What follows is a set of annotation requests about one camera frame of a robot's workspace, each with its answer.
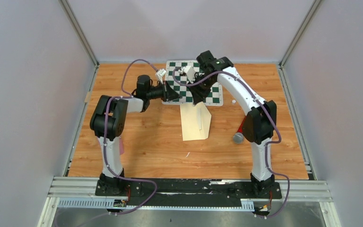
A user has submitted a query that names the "aluminium frame rail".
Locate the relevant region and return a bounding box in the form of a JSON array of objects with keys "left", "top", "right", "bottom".
[{"left": 38, "top": 177, "right": 341, "bottom": 227}]

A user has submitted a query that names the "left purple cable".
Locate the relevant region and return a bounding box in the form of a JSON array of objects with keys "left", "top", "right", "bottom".
[{"left": 102, "top": 59, "right": 159, "bottom": 216}]

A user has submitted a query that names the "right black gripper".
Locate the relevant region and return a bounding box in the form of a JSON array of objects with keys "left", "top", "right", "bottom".
[{"left": 188, "top": 74, "right": 216, "bottom": 104}]

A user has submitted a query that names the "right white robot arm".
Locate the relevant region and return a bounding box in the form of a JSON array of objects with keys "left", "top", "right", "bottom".
[{"left": 179, "top": 51, "right": 277, "bottom": 198}]

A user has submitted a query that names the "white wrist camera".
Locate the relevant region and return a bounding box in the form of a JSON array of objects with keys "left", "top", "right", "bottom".
[
  {"left": 178, "top": 66, "right": 196, "bottom": 83},
  {"left": 155, "top": 69, "right": 167, "bottom": 84}
]

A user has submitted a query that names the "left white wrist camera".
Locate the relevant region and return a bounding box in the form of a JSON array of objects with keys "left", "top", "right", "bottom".
[{"left": 155, "top": 69, "right": 167, "bottom": 84}]

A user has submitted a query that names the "red glitter microphone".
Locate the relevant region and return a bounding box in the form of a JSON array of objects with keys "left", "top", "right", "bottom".
[{"left": 233, "top": 120, "right": 245, "bottom": 144}]

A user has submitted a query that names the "green white chessboard mat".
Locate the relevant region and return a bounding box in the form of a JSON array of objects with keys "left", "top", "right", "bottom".
[{"left": 162, "top": 60, "right": 224, "bottom": 106}]

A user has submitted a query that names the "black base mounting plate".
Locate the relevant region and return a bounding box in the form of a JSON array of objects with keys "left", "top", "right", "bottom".
[{"left": 95, "top": 178, "right": 282, "bottom": 207}]

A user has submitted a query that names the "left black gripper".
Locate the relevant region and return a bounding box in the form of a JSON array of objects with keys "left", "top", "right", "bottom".
[{"left": 147, "top": 81, "right": 182, "bottom": 102}]

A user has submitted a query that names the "cream envelope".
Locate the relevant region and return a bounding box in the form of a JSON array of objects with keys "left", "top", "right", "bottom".
[{"left": 180, "top": 102, "right": 212, "bottom": 141}]

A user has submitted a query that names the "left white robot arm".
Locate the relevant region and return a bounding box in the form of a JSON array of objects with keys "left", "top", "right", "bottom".
[{"left": 90, "top": 75, "right": 180, "bottom": 196}]

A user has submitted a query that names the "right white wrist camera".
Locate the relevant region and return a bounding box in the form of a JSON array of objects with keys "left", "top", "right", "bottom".
[{"left": 178, "top": 66, "right": 196, "bottom": 83}]

